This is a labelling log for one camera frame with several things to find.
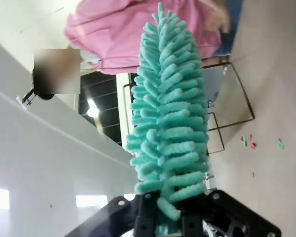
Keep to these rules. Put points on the pink hoodie of person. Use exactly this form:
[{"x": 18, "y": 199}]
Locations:
[{"x": 108, "y": 37}]

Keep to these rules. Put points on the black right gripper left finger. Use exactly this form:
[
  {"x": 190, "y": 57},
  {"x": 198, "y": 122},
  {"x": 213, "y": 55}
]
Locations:
[{"x": 128, "y": 217}]

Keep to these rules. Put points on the black frame wooden two-tier shelf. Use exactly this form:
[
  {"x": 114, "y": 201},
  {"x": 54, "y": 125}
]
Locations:
[{"x": 212, "y": 84}]

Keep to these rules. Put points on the blurred head of person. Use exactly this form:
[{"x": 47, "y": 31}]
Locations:
[{"x": 56, "y": 71}]

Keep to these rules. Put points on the blue jeans of person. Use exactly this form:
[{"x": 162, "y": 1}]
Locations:
[{"x": 225, "y": 47}]

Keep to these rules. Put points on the person's left hand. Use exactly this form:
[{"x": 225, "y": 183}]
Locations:
[{"x": 219, "y": 17}]

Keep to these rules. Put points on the green clay piece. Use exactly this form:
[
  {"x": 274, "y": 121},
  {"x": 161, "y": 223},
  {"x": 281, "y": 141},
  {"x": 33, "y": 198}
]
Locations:
[
  {"x": 281, "y": 144},
  {"x": 245, "y": 141}
]

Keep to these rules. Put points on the red-orange clay piece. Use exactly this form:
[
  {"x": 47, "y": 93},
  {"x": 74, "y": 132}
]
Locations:
[{"x": 242, "y": 137}]

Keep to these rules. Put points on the teal microfiber duster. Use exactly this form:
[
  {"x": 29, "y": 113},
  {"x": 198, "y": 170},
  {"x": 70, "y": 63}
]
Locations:
[{"x": 170, "y": 123}]

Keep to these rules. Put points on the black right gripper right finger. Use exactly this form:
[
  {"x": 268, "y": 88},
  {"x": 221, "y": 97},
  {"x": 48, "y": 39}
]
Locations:
[{"x": 227, "y": 212}]

